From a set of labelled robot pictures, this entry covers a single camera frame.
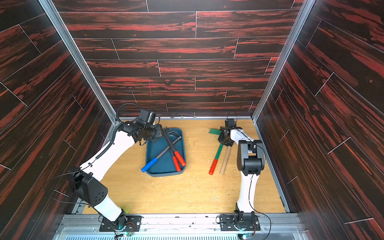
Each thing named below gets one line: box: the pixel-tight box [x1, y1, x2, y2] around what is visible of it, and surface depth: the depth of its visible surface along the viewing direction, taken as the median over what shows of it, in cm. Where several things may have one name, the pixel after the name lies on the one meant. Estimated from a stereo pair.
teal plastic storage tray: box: [143, 128, 186, 177], surface depth 99 cm
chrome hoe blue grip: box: [141, 127, 182, 173], surface depth 89 cm
